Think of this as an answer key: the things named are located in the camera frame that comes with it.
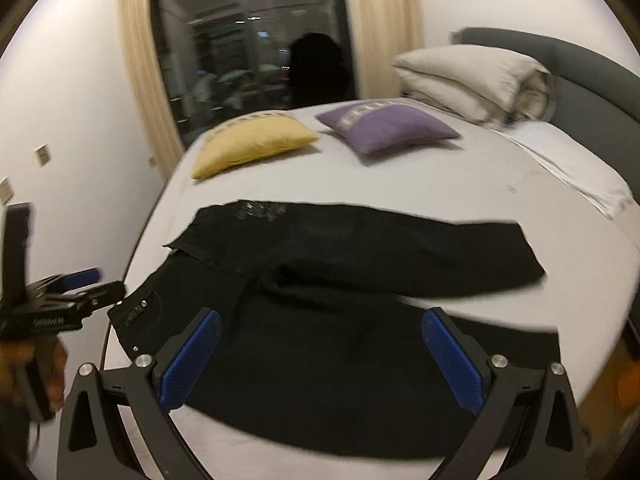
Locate left beige curtain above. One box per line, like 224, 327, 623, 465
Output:
118, 0, 184, 180

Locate yellow cushion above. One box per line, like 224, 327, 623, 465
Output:
191, 110, 319, 181

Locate black pants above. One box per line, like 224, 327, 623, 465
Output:
108, 200, 544, 460

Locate wall switch plate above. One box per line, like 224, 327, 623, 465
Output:
0, 178, 14, 206

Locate black chair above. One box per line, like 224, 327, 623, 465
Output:
288, 32, 356, 108

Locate dark window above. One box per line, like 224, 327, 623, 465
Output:
151, 0, 355, 146

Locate purple cushion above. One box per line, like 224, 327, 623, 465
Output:
316, 100, 460, 156

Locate beige curtain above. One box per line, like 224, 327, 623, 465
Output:
346, 0, 424, 99
118, 0, 184, 180

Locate right beige curtain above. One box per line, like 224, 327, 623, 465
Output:
346, 0, 424, 99

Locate left hand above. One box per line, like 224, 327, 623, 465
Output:
0, 334, 68, 413

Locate white bed mattress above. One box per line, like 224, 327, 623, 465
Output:
108, 122, 639, 479

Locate wall socket plate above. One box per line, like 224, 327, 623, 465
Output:
36, 144, 51, 166

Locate grey headboard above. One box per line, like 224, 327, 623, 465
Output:
452, 27, 639, 158

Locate white pillow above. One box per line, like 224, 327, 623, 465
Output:
498, 120, 634, 220

